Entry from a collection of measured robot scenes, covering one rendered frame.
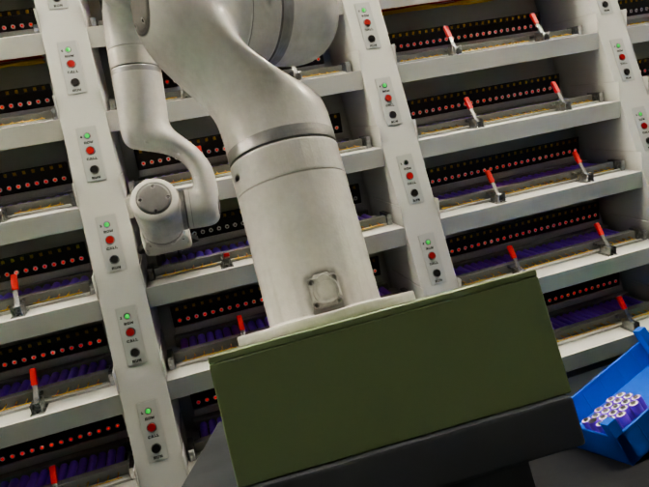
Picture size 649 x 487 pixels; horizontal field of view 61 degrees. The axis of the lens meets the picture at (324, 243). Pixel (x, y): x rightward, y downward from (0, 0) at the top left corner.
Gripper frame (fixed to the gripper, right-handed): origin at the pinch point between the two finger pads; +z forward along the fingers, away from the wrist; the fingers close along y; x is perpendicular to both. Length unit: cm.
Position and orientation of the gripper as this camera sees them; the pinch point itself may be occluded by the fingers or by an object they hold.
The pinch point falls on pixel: (170, 250)
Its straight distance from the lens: 131.2
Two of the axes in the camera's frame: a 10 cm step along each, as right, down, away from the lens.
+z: -1.7, 3.1, 9.4
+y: -9.4, 2.2, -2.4
